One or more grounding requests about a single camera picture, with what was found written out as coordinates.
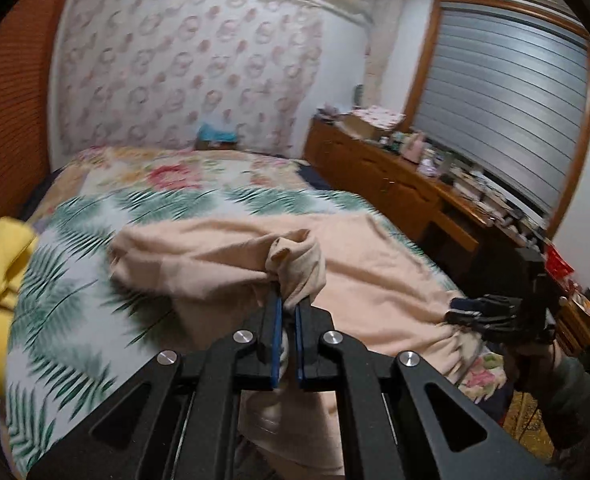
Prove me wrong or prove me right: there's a bed with floral sheet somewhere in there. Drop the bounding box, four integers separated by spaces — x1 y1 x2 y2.
2 145 511 476

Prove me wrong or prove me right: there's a wooden window frame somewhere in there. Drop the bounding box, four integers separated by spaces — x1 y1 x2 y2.
405 0 590 241

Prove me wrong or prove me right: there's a yellow cloth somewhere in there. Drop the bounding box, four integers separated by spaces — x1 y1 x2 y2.
0 217 40 396

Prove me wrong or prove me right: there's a cardboard box with floral cloth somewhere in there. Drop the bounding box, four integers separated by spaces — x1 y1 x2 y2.
337 105 407 141

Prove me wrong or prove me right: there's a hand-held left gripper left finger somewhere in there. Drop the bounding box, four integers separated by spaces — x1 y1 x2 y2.
25 294 283 480

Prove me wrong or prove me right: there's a white textured pipe cover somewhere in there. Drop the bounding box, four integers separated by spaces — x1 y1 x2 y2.
365 0 401 111

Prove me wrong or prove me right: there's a long wooden cabinet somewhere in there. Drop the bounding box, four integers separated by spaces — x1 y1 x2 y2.
302 117 590 351

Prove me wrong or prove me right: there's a grey window roller shutter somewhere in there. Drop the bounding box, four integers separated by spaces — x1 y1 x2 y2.
410 0 590 216

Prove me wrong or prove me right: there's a wooden louvered wardrobe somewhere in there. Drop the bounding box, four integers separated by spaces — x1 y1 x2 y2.
0 0 83 241

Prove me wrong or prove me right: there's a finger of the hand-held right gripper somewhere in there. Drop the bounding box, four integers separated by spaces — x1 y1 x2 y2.
450 296 515 315
444 310 520 337

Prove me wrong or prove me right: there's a red packet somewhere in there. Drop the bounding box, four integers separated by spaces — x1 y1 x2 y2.
545 245 575 278

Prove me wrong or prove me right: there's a row of small cabinet-top items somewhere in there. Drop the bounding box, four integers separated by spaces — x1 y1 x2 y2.
375 127 590 321

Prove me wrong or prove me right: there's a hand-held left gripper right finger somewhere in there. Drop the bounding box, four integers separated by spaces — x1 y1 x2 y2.
295 300 556 480

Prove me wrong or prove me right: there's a pink vase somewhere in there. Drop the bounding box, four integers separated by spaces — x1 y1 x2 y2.
400 132 426 163

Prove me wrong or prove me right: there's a beige printed t-shirt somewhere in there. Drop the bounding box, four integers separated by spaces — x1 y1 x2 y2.
107 212 486 480

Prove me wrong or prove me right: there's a navy bed sheet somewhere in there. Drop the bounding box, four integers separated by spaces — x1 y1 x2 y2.
295 159 337 192

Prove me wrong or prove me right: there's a person's right forearm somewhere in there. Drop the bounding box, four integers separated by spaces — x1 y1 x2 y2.
515 345 590 466

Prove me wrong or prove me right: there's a ring patterned wall cloth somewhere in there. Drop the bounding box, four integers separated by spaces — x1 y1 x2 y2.
50 0 326 171

